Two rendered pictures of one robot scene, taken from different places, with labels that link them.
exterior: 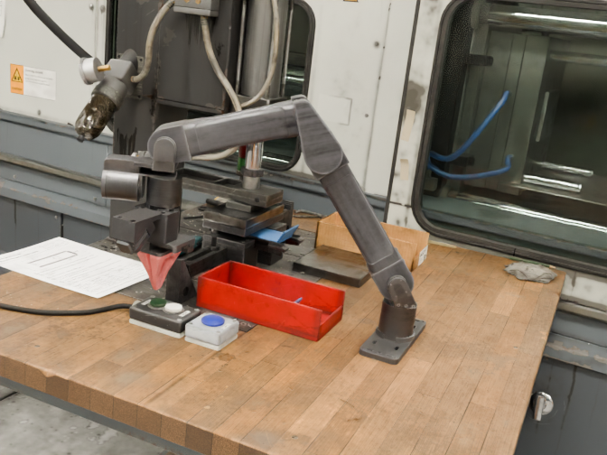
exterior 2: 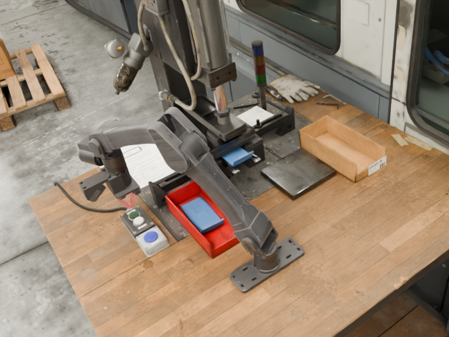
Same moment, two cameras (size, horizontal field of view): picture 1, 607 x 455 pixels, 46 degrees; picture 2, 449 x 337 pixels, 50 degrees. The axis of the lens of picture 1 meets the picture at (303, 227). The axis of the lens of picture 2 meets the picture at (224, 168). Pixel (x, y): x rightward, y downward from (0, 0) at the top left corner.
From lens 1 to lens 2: 0.97 m
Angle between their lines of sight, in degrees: 42
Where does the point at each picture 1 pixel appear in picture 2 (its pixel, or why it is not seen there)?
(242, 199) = (214, 132)
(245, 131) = (133, 138)
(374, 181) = (387, 75)
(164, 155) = (95, 150)
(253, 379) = (146, 289)
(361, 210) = (216, 193)
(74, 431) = not seen: hidden behind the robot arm
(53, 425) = not seen: hidden behind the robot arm
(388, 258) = (240, 225)
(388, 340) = (256, 269)
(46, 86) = not seen: outside the picture
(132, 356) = (102, 254)
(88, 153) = (230, 23)
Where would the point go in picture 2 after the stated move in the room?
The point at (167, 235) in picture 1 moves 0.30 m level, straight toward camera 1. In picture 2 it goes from (114, 189) to (42, 276)
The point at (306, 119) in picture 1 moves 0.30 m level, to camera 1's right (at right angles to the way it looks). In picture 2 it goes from (158, 140) to (276, 176)
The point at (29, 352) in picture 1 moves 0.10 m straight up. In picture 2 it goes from (60, 242) to (47, 218)
